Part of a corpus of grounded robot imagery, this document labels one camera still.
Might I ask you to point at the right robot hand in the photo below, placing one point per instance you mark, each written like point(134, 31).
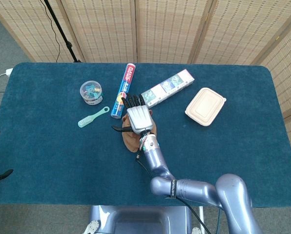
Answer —
point(138, 118)

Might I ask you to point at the brown capybara plush toy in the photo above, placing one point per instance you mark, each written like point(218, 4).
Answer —
point(130, 142)

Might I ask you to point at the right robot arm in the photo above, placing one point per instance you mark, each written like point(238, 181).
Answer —
point(184, 185)

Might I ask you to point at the blue plastic wrap roll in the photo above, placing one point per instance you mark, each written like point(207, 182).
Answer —
point(123, 91)

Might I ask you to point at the tissue packet bundle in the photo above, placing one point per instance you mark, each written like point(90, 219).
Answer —
point(168, 87)

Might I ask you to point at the mint green hair brush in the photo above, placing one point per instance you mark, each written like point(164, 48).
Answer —
point(93, 117)

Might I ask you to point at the clear jar of binder clips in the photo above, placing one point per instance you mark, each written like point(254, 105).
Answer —
point(91, 93)

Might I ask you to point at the beige lidded food container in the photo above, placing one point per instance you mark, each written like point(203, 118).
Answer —
point(205, 106)

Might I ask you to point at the blue table mat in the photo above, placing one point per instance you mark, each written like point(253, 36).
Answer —
point(62, 158)

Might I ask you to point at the bamboo folding screen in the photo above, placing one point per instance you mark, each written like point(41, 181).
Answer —
point(160, 29)

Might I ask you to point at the blue-grey robot torso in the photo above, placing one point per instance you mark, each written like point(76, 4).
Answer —
point(140, 219)

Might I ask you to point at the black tripod stand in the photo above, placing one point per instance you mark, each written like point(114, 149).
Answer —
point(62, 31)

